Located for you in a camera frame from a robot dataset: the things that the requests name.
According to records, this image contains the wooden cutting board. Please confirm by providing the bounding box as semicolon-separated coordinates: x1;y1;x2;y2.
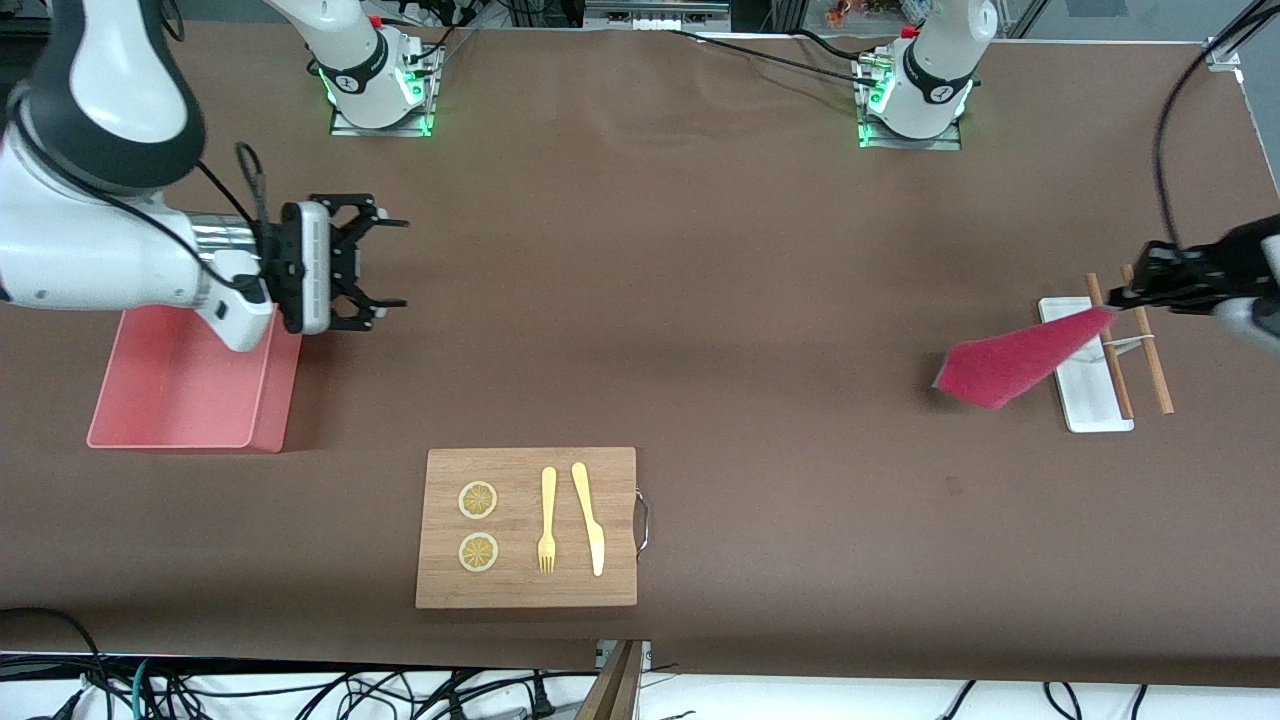
415;447;651;610

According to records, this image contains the thin black table cable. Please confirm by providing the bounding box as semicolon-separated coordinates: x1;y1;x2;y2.
795;28;891;63
660;28;886;91

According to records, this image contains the brown wooden beam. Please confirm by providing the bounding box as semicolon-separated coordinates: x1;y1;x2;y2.
575;640;641;720

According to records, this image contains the black looped floor cable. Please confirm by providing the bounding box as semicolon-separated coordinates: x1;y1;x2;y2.
0;607;106;720

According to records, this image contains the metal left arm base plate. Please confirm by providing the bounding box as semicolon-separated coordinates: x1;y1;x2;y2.
858;55;963;151

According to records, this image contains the pink plastic bin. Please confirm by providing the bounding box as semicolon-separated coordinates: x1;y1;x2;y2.
86;290;304;454

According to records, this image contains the white rectangular tray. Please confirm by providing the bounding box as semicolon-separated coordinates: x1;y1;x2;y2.
1038;296;1136;434

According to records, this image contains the yellow plastic fork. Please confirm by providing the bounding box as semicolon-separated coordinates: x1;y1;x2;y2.
537;466;558;575

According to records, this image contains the red cloth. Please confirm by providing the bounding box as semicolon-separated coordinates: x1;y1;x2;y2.
932;306;1119;411

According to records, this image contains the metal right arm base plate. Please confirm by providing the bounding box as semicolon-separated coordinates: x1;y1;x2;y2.
330;45;438;138

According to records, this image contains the yellow plastic knife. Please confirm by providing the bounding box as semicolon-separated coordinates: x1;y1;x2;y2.
571;461;606;578

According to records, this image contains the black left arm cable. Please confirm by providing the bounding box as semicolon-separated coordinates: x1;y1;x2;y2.
1153;0;1276;251

